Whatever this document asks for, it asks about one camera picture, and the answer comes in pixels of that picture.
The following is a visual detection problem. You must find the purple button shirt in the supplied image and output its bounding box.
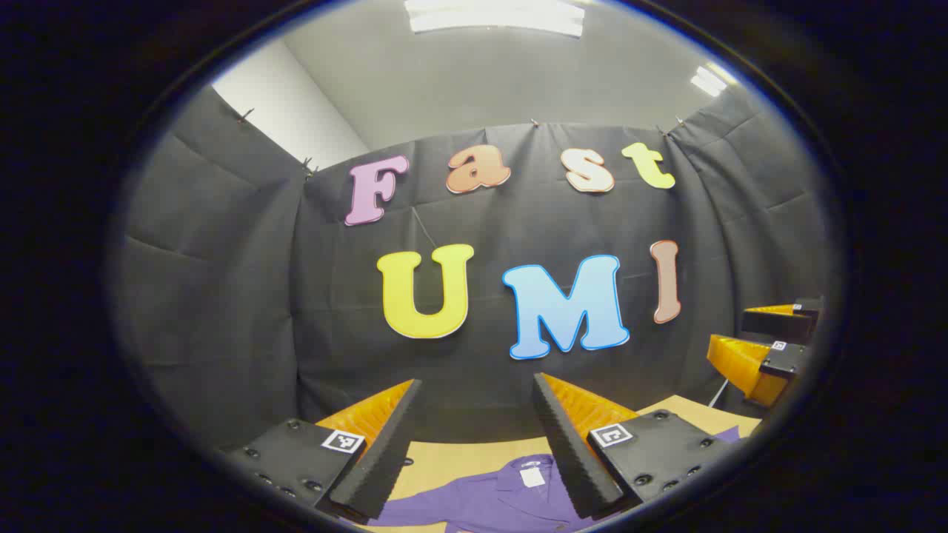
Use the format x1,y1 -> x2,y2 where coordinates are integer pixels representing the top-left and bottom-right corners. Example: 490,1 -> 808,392
367,426 -> 741,533

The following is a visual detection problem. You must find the ceiling light panel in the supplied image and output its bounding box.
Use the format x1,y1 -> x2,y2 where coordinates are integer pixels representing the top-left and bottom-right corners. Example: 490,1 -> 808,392
690,65 -> 730,97
404,0 -> 586,38

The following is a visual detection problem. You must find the black backdrop cloth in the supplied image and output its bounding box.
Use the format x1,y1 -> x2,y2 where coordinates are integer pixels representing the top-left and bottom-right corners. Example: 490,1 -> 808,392
111,85 -> 834,452

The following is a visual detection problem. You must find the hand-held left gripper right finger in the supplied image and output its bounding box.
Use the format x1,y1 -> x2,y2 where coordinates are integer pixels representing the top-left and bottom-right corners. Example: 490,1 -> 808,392
532,372 -> 730,520

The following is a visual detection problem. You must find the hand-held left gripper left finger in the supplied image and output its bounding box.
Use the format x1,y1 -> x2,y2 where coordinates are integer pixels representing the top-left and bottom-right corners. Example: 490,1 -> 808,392
222,379 -> 423,523

